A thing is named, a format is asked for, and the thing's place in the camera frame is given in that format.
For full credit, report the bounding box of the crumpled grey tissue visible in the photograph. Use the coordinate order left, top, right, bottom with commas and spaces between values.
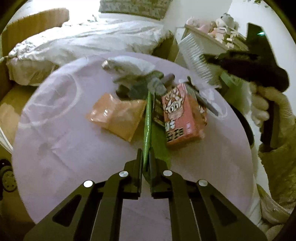
101, 55, 156, 76

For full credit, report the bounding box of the grey patterned headboard pillow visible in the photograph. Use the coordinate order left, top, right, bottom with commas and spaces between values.
99, 0, 171, 20

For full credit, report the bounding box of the white bedside cabinet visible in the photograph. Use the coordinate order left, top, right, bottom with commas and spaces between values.
174, 22, 249, 86

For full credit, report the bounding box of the orange plastic snack bag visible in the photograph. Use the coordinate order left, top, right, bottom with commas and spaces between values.
87, 93, 147, 142

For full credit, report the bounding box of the wooden bed footboard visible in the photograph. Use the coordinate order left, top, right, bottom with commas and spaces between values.
1, 8, 70, 100

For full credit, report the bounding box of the black round trash bin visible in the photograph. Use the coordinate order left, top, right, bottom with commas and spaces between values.
230, 104, 254, 149

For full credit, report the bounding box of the red cartoon milk carton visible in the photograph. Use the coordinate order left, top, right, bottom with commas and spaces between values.
152, 82, 207, 148

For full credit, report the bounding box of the white gloved right hand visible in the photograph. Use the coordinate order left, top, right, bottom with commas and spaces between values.
249, 82, 295, 133

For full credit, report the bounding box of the bed with white duvet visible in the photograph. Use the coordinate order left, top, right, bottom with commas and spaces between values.
6, 19, 173, 86

